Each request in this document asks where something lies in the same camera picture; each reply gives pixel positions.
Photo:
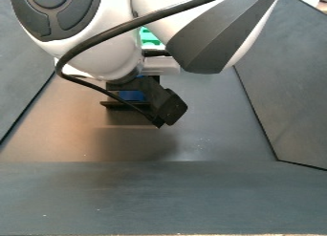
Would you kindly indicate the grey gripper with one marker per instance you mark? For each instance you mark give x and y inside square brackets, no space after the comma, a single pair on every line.
[159,63]

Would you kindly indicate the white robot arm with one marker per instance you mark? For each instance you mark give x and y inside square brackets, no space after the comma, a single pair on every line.
[206,33]

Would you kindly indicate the blue oval cylinder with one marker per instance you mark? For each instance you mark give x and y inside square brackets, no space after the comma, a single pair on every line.
[131,95]

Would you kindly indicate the dark curved cradle fixture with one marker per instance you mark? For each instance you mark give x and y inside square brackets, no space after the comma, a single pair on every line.
[115,105]

